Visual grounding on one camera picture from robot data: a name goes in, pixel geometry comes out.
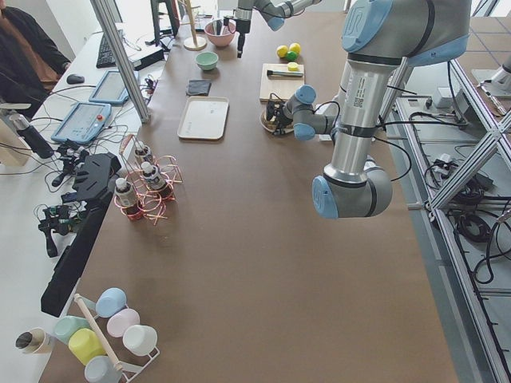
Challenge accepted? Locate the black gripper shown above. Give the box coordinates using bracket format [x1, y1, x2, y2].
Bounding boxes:
[275, 102, 294, 134]
[235, 18, 251, 58]

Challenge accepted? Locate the white round plate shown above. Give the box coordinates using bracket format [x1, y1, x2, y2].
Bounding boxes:
[259, 111, 294, 136]

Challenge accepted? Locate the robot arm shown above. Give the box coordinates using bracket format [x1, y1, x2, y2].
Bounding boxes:
[284, 1, 471, 219]
[233, 0, 321, 58]

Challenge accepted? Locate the cream rabbit tray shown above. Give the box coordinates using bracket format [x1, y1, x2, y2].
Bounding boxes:
[176, 96, 229, 140]

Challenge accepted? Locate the pink bowl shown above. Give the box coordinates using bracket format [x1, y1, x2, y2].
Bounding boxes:
[204, 20, 236, 48]

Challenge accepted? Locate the steel ice scoop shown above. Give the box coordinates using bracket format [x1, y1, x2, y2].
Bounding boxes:
[212, 19, 224, 36]

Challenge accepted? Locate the wooden cutting board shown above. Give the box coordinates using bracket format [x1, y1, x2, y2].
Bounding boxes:
[259, 63, 305, 102]

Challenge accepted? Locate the mint green bowl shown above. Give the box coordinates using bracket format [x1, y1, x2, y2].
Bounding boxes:
[195, 52, 219, 71]

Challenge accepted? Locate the steel cylinder tool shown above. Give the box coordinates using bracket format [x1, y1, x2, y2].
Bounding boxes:
[266, 69, 303, 78]

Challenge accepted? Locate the wooden mug tree stand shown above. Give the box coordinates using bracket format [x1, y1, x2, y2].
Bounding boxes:
[179, 0, 208, 51]

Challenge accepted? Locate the green lime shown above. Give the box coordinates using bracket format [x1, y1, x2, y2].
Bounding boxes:
[285, 50, 299, 62]

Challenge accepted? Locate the yellow lemon near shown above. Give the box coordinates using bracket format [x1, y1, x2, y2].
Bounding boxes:
[289, 42, 302, 55]

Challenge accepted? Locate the half lemon slice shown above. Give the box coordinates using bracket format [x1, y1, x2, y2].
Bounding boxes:
[287, 62, 299, 72]

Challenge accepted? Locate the grey folded cloth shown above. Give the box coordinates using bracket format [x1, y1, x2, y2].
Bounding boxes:
[186, 79, 212, 96]

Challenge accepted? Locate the black keyboard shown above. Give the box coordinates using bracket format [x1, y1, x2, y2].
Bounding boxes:
[96, 35, 116, 69]

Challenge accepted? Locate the teach pendant far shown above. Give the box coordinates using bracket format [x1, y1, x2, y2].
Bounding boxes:
[89, 70, 129, 106]

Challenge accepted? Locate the teach pendant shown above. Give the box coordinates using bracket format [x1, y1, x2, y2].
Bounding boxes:
[51, 102, 112, 144]
[89, 70, 129, 106]

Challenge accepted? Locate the tea bottle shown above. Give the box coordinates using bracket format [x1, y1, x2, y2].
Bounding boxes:
[141, 161, 169, 199]
[134, 145, 154, 168]
[115, 177, 142, 221]

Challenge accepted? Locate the black computer mouse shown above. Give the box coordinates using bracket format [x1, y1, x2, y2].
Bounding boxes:
[66, 74, 85, 85]

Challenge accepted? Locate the teach pendant near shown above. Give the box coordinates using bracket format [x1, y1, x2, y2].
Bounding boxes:
[51, 102, 112, 144]

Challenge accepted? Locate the seated person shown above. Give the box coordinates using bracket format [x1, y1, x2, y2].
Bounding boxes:
[1, 1, 71, 118]

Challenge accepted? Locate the black water bottle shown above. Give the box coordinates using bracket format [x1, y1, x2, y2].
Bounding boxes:
[9, 113, 54, 159]

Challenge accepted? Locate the light blue cup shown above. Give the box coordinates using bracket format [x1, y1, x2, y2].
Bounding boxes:
[96, 287, 127, 318]

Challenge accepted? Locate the pink cup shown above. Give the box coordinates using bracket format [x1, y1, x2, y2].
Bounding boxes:
[106, 308, 140, 338]

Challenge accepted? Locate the white mint cup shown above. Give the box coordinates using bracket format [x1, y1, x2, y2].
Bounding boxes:
[122, 325, 157, 356]

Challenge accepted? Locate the yellow cup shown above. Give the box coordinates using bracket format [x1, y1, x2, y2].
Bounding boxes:
[68, 328, 106, 365]

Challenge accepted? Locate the green cup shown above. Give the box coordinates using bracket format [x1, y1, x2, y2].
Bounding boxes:
[53, 315, 89, 345]

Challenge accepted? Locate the grey blue cup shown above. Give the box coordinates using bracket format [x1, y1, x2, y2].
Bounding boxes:
[84, 356, 122, 383]

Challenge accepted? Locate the steel tumbler cup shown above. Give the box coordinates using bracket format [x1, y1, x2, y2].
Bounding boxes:
[15, 328, 54, 354]

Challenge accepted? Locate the aluminium frame post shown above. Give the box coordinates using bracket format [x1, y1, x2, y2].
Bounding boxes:
[90, 0, 150, 123]

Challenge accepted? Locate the copper wire bottle rack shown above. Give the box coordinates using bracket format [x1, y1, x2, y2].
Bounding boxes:
[113, 133, 183, 224]

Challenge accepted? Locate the white wire cup rack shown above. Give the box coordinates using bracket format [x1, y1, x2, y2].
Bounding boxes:
[121, 344, 160, 382]

